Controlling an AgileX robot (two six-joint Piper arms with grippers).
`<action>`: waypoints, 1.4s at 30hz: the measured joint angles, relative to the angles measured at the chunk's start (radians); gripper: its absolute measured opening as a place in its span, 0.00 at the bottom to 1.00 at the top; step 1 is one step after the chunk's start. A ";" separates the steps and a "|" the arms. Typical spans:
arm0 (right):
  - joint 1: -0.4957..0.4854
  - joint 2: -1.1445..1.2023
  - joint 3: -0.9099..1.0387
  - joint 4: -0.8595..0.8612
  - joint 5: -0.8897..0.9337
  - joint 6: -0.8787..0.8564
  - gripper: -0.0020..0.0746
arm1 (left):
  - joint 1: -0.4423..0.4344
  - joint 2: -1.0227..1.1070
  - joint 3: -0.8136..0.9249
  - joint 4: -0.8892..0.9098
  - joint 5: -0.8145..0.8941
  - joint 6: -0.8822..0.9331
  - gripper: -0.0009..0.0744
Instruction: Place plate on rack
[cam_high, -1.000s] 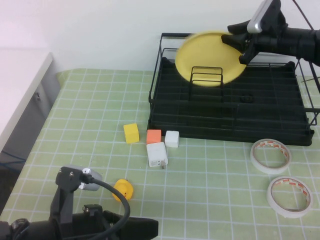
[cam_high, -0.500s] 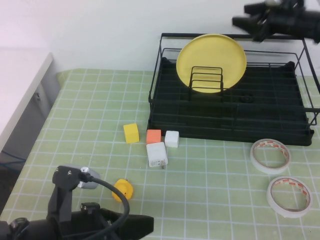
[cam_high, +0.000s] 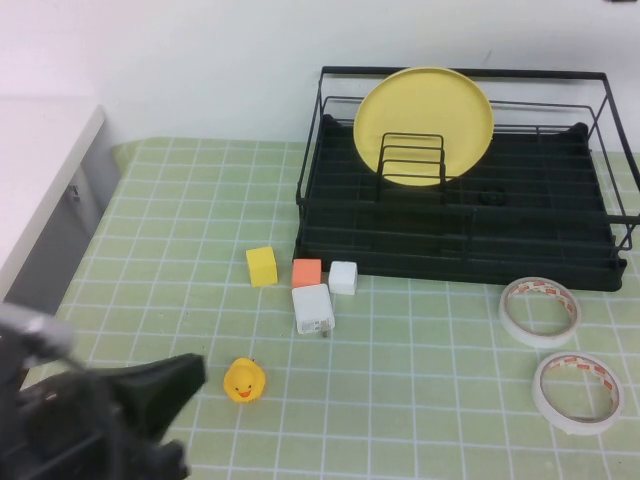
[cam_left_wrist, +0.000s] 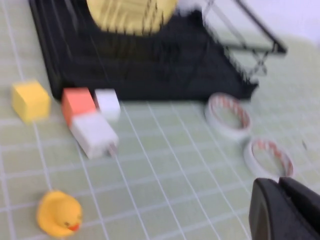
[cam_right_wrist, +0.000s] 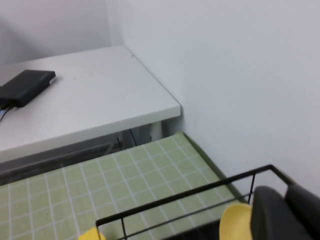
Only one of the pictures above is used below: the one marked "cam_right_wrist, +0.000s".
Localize green checked tablecloth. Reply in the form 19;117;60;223
0;131;249;240

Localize black wire dish rack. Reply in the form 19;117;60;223
95;164;297;240

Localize black hub box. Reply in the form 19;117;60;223
0;69;57;109

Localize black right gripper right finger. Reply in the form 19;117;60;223
284;184;320;240

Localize black hub plug cable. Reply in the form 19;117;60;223
0;98;20;121

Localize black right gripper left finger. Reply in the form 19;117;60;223
249;185;314;240

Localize yellow cube block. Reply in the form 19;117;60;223
79;226;107;240

